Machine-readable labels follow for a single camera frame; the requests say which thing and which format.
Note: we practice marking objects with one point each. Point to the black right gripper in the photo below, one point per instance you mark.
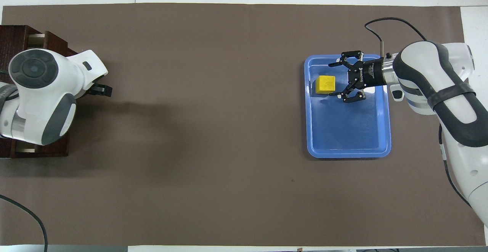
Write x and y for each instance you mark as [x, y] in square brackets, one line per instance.
[368, 73]

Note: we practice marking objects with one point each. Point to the dark wooden cabinet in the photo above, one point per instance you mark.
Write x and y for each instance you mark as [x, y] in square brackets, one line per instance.
[11, 38]

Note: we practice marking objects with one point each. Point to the brown table mat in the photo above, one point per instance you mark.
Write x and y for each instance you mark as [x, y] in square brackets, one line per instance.
[190, 130]

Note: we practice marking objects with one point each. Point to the yellow block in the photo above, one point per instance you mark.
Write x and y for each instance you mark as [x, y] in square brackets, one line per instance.
[326, 84]

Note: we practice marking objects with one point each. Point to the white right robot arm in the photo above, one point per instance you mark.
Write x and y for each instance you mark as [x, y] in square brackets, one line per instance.
[457, 130]

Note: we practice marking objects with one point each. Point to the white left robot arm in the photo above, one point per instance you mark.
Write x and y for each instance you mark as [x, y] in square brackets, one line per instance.
[38, 92]

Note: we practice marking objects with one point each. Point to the blue plastic tray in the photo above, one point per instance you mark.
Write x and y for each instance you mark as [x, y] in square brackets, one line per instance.
[343, 137]

